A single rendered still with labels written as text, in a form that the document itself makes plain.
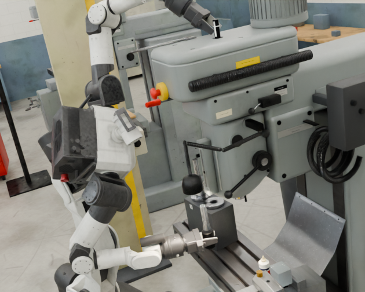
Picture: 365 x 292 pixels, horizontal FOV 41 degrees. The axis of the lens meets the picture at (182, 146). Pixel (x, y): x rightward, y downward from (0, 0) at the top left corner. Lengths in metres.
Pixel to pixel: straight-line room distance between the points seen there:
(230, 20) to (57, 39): 6.02
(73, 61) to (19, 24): 7.29
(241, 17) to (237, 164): 7.43
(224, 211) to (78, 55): 1.63
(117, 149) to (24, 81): 8.91
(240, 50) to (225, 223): 0.86
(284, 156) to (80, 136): 0.73
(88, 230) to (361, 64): 1.16
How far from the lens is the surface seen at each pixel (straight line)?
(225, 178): 1.73
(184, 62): 1.50
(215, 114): 1.58
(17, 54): 10.57
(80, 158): 1.73
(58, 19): 3.25
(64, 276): 2.67
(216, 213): 2.09
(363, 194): 1.99
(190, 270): 3.74
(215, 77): 1.51
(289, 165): 1.80
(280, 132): 1.73
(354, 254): 2.11
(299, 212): 2.21
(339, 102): 1.55
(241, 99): 1.62
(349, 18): 7.53
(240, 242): 2.22
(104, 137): 1.79
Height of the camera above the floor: 2.15
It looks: 21 degrees down
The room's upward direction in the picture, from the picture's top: 10 degrees counter-clockwise
